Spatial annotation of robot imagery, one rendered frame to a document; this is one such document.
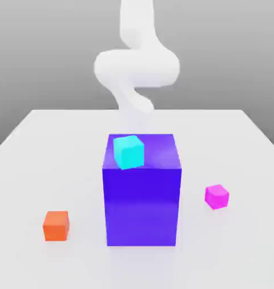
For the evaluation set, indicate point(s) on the small orange cube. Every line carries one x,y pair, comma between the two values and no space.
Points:
55,227

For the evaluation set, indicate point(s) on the small magenta cube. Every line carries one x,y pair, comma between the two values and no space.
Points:
216,196

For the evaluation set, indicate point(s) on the large purple box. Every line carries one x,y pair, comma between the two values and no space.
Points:
141,203

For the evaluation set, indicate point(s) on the small cyan cube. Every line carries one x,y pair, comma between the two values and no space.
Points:
129,152

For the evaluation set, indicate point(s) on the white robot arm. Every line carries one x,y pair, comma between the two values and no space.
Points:
137,67

